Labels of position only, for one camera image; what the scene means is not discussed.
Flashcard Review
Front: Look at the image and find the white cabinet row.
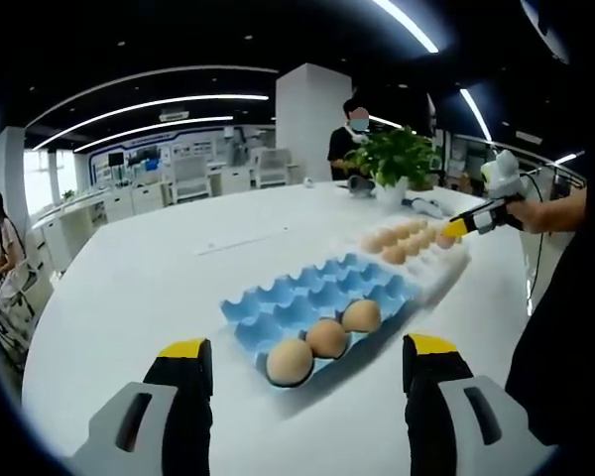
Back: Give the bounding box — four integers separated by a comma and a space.
29, 166, 279, 279

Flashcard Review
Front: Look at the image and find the white blue plush toy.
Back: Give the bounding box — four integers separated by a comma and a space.
401, 196, 455, 219

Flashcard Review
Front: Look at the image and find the white foam egg holder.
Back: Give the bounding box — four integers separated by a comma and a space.
359, 217, 472, 303

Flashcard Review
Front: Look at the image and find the group of brown eggs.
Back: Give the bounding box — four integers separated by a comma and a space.
360, 217, 445, 264

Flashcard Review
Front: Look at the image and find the white plant pot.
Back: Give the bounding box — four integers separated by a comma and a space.
374, 176, 411, 207

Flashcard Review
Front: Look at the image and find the blue egg tray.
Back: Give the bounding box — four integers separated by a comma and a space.
220, 252, 422, 393

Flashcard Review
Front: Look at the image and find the wall display board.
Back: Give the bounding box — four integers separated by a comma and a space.
86, 126, 279, 184

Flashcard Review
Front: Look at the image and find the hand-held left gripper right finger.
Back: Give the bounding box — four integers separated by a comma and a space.
401, 332, 559, 476

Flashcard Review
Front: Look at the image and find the white flat strip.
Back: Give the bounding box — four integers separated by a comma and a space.
195, 226, 289, 257

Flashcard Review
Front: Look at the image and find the grey plush toy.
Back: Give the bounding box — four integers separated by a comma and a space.
344, 177, 377, 199

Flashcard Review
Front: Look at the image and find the green leafy plant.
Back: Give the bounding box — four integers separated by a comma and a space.
344, 126, 442, 187

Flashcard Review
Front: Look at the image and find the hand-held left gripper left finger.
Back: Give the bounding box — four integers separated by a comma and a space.
71, 337, 214, 476

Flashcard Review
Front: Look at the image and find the white table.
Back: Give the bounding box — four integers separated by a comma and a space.
22, 180, 541, 476

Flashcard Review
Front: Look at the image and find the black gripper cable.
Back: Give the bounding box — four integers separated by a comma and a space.
520, 168, 589, 318

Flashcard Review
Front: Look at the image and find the person's right hand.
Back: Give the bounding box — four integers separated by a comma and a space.
508, 197, 541, 233

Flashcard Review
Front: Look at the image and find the ceiling light strip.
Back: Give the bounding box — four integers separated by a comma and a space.
371, 0, 440, 54
73, 116, 234, 153
32, 93, 272, 150
459, 88, 492, 143

